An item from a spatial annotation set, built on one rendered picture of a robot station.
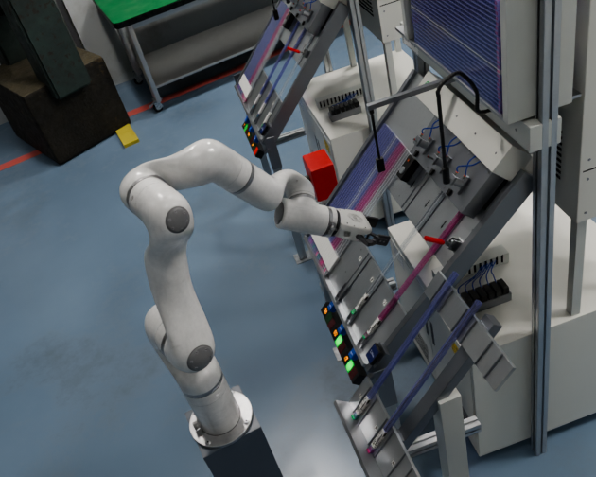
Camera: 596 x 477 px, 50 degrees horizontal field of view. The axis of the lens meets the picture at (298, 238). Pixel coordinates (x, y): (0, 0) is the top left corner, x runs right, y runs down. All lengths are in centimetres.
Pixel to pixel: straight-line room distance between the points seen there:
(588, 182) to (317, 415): 148
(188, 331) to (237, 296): 176
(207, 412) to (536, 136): 109
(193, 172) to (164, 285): 27
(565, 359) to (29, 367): 252
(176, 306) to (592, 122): 109
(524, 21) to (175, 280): 94
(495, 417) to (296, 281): 137
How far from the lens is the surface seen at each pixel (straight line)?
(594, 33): 161
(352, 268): 211
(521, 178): 169
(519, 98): 155
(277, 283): 333
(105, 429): 308
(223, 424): 188
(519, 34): 148
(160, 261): 150
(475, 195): 170
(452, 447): 185
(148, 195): 143
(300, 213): 170
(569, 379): 239
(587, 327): 223
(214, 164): 147
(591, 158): 178
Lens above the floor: 221
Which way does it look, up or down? 38 degrees down
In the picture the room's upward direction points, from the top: 16 degrees counter-clockwise
